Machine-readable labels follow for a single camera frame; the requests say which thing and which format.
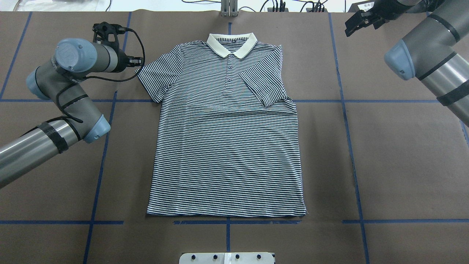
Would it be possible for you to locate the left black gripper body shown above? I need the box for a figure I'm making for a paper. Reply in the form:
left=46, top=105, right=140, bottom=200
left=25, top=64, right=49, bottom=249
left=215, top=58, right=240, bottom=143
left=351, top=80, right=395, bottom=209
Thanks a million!
left=125, top=56, right=135, bottom=67

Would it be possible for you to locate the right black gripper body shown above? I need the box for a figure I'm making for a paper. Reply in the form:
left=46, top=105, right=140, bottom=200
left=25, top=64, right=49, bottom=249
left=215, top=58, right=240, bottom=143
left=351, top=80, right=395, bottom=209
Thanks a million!
left=359, top=8, right=385, bottom=29

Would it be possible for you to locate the navy white striped polo shirt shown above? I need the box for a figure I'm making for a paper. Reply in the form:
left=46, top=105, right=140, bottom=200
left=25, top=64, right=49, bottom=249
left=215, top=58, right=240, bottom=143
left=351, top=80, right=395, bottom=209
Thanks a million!
left=138, top=33, right=307, bottom=218

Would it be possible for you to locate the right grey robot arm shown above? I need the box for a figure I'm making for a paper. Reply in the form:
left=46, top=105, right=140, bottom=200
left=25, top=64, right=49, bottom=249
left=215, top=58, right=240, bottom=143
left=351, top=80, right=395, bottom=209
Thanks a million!
left=384, top=0, right=469, bottom=125

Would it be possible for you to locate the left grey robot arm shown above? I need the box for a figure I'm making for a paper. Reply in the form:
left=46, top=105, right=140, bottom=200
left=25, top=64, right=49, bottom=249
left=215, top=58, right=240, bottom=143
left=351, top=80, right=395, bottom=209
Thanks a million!
left=0, top=38, right=145, bottom=187

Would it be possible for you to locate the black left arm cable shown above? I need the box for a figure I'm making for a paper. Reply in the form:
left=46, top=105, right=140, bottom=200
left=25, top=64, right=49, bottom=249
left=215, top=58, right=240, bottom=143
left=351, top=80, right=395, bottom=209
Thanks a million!
left=55, top=27, right=146, bottom=123

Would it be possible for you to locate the black cable bundle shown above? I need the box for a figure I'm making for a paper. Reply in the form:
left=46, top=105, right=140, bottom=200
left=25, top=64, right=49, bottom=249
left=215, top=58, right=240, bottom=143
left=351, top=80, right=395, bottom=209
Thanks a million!
left=260, top=0, right=328, bottom=13

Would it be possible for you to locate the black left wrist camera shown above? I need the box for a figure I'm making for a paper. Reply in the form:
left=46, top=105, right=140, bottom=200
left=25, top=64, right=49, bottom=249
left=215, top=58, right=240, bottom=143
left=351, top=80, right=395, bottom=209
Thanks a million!
left=92, top=22, right=126, bottom=50

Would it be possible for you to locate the aluminium frame post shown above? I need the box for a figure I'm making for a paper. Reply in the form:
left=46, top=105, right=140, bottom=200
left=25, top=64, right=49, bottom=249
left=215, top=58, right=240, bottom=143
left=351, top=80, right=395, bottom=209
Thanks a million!
left=220, top=0, right=239, bottom=17

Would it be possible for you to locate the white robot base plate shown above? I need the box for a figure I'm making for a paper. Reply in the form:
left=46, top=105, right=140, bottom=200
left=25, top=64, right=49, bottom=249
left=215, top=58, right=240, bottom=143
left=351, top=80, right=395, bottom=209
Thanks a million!
left=179, top=252, right=276, bottom=264

